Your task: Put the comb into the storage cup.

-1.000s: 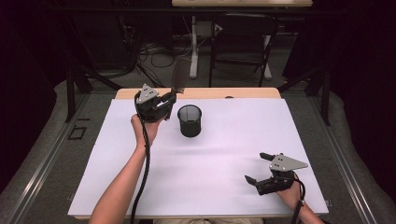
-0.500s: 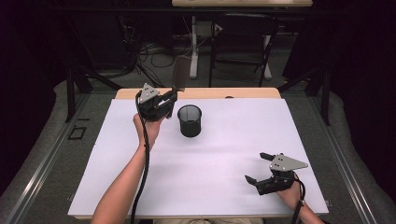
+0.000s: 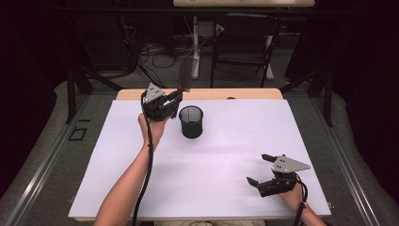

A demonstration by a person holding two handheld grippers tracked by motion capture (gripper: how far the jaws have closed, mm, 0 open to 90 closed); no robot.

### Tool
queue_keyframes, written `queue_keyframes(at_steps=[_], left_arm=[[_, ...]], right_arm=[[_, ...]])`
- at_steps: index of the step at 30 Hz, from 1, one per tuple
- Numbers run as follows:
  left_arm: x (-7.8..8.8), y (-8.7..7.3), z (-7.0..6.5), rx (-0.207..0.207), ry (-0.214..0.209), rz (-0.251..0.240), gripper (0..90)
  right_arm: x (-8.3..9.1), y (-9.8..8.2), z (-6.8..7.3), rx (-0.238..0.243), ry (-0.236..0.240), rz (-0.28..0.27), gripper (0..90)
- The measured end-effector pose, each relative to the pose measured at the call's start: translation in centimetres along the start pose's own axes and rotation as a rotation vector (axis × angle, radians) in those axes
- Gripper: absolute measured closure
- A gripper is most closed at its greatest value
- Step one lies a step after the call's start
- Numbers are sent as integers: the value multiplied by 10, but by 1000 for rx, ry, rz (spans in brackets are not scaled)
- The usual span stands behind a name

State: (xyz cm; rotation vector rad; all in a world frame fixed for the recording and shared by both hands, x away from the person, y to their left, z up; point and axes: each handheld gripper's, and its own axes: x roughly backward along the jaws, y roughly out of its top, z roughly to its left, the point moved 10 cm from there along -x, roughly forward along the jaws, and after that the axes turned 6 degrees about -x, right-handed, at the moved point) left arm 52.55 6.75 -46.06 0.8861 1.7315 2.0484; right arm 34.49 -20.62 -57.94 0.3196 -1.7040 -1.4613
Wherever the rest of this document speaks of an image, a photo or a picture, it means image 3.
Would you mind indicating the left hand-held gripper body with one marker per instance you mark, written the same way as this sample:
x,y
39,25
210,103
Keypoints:
x,y
155,106

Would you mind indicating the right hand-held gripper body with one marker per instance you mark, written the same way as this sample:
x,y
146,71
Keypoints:
x,y
285,177

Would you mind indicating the black mesh pen holder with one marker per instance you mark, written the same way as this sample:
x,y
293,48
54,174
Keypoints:
x,y
191,124

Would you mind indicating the black kitchen knife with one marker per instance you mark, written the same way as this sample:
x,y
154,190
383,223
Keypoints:
x,y
185,73

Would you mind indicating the person's right hand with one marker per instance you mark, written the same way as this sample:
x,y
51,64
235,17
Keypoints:
x,y
291,197

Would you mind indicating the person's left hand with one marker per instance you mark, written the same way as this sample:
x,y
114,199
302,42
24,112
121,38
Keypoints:
x,y
153,132

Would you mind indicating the white table mat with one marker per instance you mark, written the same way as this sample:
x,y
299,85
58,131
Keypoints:
x,y
219,163

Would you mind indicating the light wooden table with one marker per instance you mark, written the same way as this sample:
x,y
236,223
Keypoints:
x,y
213,94

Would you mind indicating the white desk with legs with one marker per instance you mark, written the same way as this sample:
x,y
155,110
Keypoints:
x,y
195,37

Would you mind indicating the black folding chair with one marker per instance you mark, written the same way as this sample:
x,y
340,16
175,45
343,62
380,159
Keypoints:
x,y
244,37

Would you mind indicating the aluminium floor rail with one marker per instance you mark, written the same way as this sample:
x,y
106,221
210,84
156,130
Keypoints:
x,y
40,169
348,169

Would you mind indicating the black metal frame stand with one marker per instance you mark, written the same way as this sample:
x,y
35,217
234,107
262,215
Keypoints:
x,y
78,84
320,88

